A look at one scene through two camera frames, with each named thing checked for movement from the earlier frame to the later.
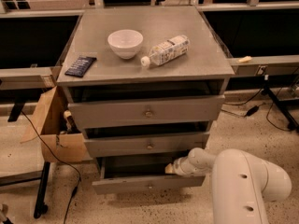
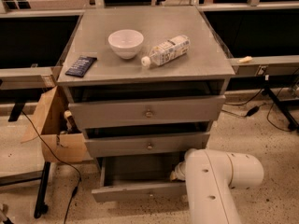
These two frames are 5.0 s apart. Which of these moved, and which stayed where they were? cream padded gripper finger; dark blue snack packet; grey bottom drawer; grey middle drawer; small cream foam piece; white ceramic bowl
Moved: cream padded gripper finger; grey bottom drawer
Stayed: grey middle drawer; white ceramic bowl; small cream foam piece; dark blue snack packet
